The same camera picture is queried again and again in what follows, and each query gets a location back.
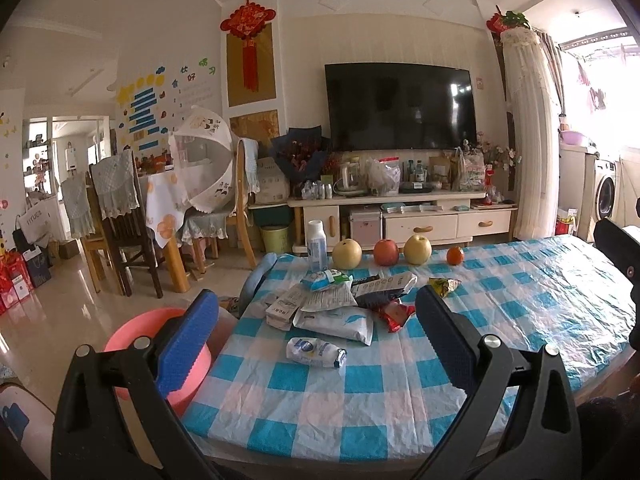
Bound yellow snack wrapper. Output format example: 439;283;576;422
427;278;461;298

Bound red snack wrapper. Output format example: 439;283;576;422
376;299;416;333

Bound small white bottle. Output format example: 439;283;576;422
285;337;347;368

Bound large white blue pouch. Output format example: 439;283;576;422
293;307;374;346

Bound dark striped snack packet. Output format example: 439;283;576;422
352;272;418;310

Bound white printed foil bag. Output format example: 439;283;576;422
300;281;357;313

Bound pink plastic trash bucket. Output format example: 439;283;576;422
103;308;214;417

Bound white washing machine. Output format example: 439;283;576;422
593;157;618;221

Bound white standing air conditioner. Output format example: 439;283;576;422
500;27;560;240

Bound small orange tangerine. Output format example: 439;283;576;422
446;246;465;266

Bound red gift bags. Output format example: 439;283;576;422
0;249;34;313

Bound white tv cabinet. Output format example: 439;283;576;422
288;191;518;254

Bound yellow pear right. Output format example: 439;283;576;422
402;234;433;266

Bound yellow pear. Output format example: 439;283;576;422
402;234;433;266
332;238;362;270

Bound light wooden chair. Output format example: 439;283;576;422
180;138;257;275

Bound blue checkered tablecloth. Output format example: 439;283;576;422
182;235;636;463

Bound dark wooden dining chair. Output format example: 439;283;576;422
89;148;164;299

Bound dining table with floral cloth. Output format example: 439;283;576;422
135;159;237;295

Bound red apple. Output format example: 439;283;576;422
373;238;400;266

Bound green waste bin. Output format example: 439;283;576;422
260;226;292;255

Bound clear plastic bag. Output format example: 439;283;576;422
366;157;401;196

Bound pink storage box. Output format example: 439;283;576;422
349;206;383;250

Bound white blue standing bottle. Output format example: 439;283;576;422
306;220;329;272

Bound yellow pear left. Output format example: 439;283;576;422
332;238;362;270

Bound electric kettle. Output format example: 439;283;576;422
334;157;367;197

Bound white mesh food cover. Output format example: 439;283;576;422
168;105;235;214

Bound black flat television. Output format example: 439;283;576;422
324;63;477;152

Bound dark wrapped flower bouquet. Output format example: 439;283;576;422
269;126;330;184

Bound red chinese knot decoration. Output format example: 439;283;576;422
220;0;277;92

